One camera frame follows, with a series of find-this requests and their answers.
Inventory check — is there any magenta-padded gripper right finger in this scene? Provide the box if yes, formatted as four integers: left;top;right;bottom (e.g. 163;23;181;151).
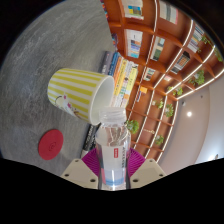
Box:
129;147;168;190

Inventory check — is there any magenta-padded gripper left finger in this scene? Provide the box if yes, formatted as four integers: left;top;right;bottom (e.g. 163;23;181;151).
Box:
60;147;101;190

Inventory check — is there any clear plastic water bottle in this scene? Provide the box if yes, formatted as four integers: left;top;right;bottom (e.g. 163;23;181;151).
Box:
94;106;132;191

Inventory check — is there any stack of dark books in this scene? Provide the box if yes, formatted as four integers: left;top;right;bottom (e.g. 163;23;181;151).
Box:
80;123;101;159

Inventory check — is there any flat round red coaster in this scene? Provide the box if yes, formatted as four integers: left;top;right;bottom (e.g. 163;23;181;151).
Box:
37;129;65;161

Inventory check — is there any yellow striped ceramic mug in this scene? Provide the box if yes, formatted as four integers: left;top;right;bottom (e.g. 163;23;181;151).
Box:
46;67;116;125

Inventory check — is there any stack of colourful books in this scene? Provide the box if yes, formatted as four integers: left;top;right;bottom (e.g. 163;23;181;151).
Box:
98;50;139;108

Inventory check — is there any orange wooden shelf unit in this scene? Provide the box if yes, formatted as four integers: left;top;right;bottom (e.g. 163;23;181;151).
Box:
99;0;224;164

